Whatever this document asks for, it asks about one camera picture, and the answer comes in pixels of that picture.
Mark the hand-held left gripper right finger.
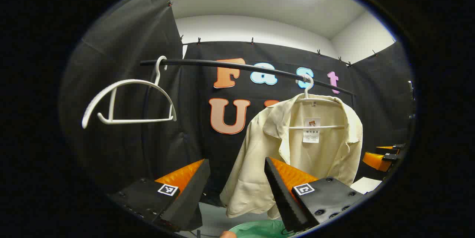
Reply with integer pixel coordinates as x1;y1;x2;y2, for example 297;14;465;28
264;156;365;233

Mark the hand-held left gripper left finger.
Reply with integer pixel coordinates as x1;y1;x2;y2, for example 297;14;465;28
107;158;211;233

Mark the green laundry hamper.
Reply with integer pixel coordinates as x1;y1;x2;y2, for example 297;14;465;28
228;219;297;238

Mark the cream shirt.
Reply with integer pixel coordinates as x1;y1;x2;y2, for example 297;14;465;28
220;93;363;220

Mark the white shirt hanger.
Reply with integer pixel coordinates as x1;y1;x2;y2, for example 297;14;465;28
289;76;346;130

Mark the white plastic hanger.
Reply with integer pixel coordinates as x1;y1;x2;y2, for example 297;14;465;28
82;56;177;129

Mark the black clothes rack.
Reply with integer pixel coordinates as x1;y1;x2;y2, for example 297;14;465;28
140;59;357;164

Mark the white paper sheet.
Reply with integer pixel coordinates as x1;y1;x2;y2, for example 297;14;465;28
351;177;383;194

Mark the black backdrop cloth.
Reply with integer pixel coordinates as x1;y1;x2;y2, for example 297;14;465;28
59;0;414;209

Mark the row of black backdrop clips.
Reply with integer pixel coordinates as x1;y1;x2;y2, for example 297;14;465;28
168;0;378;67

